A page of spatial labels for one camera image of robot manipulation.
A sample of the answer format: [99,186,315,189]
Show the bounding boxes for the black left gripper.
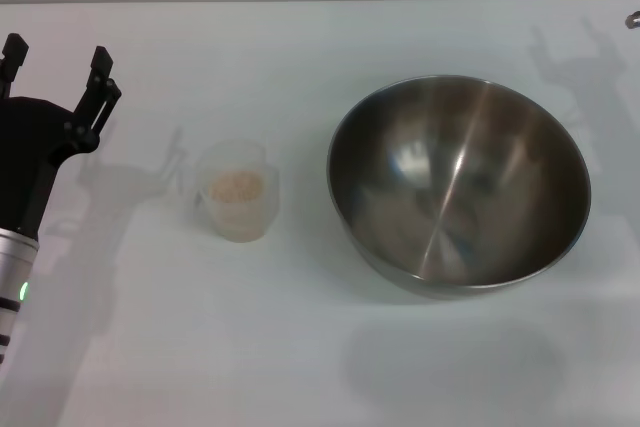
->
[0,33,123,244]

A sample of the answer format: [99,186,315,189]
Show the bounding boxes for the white rice grains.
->
[208,171,265,204]

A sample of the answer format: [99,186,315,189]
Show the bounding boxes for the clear plastic measuring cup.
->
[192,142,279,245]

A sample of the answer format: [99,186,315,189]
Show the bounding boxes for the stainless steel mixing bowl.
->
[326,74,593,300]

